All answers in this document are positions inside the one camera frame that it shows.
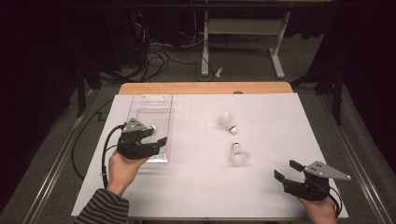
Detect tangle of floor cables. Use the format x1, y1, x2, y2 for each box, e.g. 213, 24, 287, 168
124, 12, 216, 83

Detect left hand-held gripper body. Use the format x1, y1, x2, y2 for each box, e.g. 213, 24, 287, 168
116, 118, 162, 161

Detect clear plastic tray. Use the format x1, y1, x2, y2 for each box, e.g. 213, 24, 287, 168
118, 93, 174, 164

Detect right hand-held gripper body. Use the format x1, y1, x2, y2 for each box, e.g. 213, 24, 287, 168
283, 161, 352, 202

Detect black floor cable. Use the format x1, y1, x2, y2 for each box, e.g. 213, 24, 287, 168
71, 98, 115, 181

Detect person's left hand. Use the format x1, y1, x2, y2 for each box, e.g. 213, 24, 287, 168
106, 150, 150, 198

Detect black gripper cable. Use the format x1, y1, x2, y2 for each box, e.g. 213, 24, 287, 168
100, 123, 126, 189
323, 183, 344, 218

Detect white metal stand frame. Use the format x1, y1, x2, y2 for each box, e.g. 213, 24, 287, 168
200, 10, 291, 79

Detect white table cover board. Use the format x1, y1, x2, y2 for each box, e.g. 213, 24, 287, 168
71, 92, 349, 219

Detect metal floor rail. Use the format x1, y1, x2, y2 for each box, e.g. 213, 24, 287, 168
317, 92, 396, 224
22, 90, 97, 224

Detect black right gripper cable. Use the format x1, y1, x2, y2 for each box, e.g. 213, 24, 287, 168
323, 183, 344, 218

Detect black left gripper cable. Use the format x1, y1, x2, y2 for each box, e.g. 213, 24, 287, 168
100, 123, 126, 189

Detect person's right hand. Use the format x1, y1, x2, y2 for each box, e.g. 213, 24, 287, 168
297, 195, 339, 224

